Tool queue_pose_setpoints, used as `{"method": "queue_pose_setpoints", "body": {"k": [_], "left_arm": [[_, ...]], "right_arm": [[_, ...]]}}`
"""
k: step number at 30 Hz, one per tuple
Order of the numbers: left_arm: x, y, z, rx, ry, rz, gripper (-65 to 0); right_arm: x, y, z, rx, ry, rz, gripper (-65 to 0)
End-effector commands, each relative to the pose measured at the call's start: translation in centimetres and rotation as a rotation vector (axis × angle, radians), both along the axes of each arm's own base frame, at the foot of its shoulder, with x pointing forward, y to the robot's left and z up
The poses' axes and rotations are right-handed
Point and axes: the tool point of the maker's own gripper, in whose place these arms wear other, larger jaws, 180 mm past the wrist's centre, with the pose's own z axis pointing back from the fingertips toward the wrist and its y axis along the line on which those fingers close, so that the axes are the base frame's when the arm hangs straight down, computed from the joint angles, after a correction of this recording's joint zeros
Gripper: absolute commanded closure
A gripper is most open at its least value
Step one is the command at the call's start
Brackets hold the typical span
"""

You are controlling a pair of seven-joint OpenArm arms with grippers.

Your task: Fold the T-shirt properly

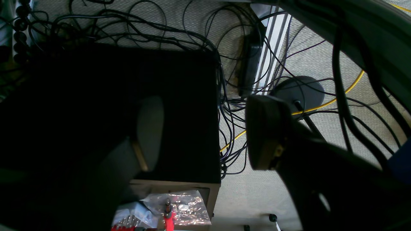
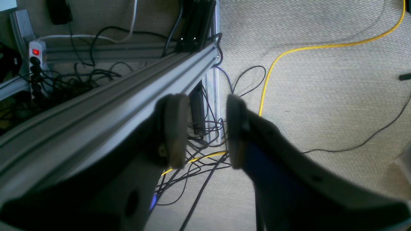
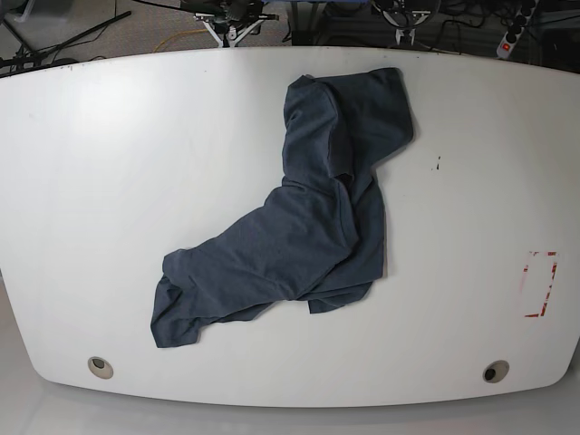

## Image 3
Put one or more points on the dark blue T-shirt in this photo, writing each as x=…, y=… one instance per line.
x=320, y=235

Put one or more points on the left table grommet hole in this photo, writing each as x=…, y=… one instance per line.
x=100, y=368

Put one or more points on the table grommet hole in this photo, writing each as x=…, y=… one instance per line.
x=496, y=371
x=100, y=368

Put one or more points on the red tape rectangle marking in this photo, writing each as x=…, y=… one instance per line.
x=537, y=282

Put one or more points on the right table grommet hole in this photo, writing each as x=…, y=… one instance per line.
x=496, y=371

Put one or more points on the white power strip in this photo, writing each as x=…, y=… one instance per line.
x=513, y=33

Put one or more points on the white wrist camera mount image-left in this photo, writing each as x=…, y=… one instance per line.
x=229, y=33

